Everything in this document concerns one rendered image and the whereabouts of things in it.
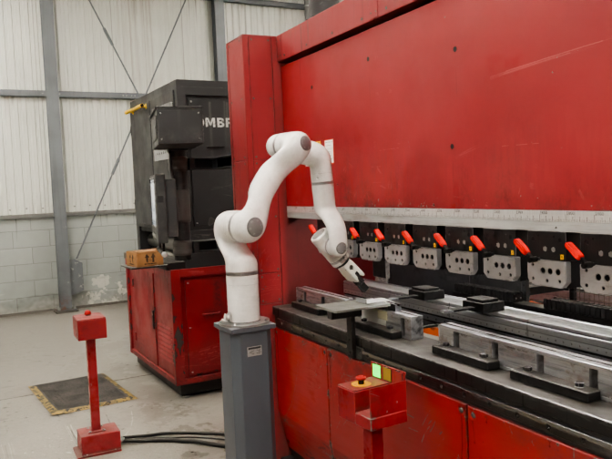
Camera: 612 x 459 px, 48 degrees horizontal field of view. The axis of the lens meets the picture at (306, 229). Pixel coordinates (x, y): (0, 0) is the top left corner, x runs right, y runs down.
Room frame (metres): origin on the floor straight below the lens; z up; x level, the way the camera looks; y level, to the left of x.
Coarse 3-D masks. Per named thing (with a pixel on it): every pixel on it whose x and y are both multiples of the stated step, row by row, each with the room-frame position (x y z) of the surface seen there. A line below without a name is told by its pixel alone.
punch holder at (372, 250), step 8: (360, 224) 2.97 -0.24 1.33; (368, 224) 2.91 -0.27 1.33; (376, 224) 2.85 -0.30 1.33; (360, 232) 2.97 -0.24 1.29; (368, 232) 2.91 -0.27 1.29; (368, 240) 2.91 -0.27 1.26; (360, 248) 2.97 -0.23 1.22; (368, 248) 2.91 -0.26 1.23; (376, 248) 2.85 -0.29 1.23; (368, 256) 2.91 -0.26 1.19; (376, 256) 2.85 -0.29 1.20
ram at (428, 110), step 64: (448, 0) 2.39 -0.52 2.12; (512, 0) 2.12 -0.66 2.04; (576, 0) 1.90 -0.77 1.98; (320, 64) 3.25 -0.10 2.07; (384, 64) 2.76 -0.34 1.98; (448, 64) 2.40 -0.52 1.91; (512, 64) 2.13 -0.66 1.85; (576, 64) 1.90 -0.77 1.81; (320, 128) 3.28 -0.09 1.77; (384, 128) 2.77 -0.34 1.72; (448, 128) 2.41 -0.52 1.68; (512, 128) 2.13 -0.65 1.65; (576, 128) 1.91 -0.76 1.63; (384, 192) 2.79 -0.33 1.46; (448, 192) 2.42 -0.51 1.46; (512, 192) 2.14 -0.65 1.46; (576, 192) 1.91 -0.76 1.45
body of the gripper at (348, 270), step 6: (348, 258) 2.81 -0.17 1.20; (342, 264) 2.79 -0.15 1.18; (348, 264) 2.79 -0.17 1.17; (354, 264) 2.80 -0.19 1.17; (342, 270) 2.82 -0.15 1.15; (348, 270) 2.79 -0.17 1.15; (354, 270) 2.80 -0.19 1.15; (360, 270) 2.81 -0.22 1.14; (348, 276) 2.82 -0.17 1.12; (354, 276) 2.80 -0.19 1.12
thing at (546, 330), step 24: (384, 288) 3.34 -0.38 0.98; (408, 288) 3.32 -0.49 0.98; (432, 312) 2.97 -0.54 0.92; (456, 312) 2.82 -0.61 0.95; (504, 312) 2.60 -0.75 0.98; (528, 312) 2.58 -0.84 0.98; (528, 336) 2.45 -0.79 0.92; (552, 336) 2.35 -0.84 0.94; (576, 336) 2.25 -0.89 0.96; (600, 336) 2.17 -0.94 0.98
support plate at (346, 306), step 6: (354, 300) 2.94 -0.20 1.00; (318, 306) 2.83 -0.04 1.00; (324, 306) 2.82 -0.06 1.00; (330, 306) 2.81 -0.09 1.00; (336, 306) 2.81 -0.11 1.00; (342, 306) 2.80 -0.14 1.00; (348, 306) 2.79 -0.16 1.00; (354, 306) 2.79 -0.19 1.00; (360, 306) 2.78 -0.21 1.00; (366, 306) 2.78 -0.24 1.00; (372, 306) 2.78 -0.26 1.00; (378, 306) 2.79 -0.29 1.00; (384, 306) 2.80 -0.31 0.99; (336, 312) 2.70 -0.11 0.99
